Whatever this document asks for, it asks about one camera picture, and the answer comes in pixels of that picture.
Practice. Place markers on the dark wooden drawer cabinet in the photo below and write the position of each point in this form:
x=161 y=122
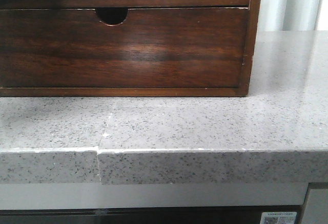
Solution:
x=113 y=16

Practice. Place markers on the grey under-counter cabinet panel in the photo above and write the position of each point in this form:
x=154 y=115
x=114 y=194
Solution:
x=311 y=197

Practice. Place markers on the white pleated curtain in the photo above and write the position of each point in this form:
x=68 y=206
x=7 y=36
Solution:
x=292 y=15

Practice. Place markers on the white label sticker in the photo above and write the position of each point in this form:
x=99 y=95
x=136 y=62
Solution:
x=278 y=217

